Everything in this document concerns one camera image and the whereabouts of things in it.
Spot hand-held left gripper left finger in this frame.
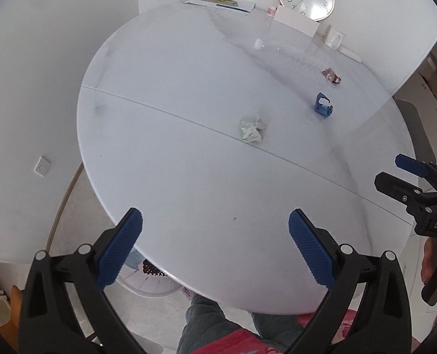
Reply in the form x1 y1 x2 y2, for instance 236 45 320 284
17 207 145 354

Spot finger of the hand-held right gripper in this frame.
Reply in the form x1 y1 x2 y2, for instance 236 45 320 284
395 154 437 192
374 171 436 211

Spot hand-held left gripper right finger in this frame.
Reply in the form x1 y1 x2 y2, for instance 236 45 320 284
285 208 413 354

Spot white round waste bin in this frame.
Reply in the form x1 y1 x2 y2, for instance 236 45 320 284
115 249 184 299

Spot cardboard box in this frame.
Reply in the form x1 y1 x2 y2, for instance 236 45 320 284
418 53 437 135

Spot small torn blue wrapper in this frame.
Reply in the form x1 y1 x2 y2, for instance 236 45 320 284
313 93 334 117

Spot grey-green quilted pants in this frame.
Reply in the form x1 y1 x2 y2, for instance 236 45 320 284
183 295 304 354

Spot orange chair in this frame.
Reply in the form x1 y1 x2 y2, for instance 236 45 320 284
10 284 24 325

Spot crumpled reddish foil wrapper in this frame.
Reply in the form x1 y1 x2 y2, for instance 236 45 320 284
322 67 342 85

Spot white plastic strip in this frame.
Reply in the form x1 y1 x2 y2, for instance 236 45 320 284
338 46 363 63

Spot crumpled pale paper ball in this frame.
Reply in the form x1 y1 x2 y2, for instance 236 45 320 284
239 114 268 144

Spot small clear cup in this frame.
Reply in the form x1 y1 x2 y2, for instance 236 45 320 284
323 25 346 50

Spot clear crinkled plastic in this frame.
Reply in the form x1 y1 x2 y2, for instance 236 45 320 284
253 26 328 72

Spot white card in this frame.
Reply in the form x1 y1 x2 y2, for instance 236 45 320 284
273 7 319 37

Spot white paper sheet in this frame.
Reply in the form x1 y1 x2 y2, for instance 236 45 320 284
183 0 256 13

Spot white wall socket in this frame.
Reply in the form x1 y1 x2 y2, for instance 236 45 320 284
35 156 51 177

